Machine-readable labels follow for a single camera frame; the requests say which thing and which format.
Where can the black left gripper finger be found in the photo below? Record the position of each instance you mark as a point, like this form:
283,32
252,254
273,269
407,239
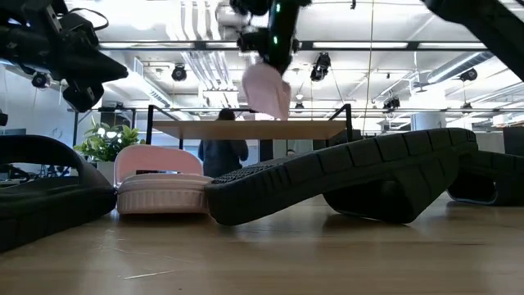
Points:
98,70

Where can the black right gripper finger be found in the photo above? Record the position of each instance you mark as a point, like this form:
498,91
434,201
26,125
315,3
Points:
280,61

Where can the pink slide sandal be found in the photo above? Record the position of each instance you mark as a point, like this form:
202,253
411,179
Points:
163,192
264,94

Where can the black slide sandal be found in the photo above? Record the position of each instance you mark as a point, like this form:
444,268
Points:
49,205
503,172
327,172

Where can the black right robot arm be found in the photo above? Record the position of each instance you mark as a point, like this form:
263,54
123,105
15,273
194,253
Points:
487,28

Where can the black ceiling track lamp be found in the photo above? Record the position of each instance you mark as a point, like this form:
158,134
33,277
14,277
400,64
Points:
321,65
39,80
468,74
179,73

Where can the green plant in white pot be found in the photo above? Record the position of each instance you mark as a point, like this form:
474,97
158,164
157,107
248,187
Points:
106,143

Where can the black overhead bar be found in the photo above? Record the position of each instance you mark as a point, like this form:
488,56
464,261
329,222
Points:
204,45

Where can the person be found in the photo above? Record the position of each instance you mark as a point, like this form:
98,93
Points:
223,157

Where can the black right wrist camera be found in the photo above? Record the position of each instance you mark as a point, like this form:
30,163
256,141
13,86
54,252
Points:
251,41

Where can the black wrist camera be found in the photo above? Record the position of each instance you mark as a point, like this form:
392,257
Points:
251,41
78,28

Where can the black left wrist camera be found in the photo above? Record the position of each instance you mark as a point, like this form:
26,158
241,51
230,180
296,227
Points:
78,28

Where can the wooden shelf with black frame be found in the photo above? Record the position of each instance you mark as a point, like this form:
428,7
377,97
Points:
245,129

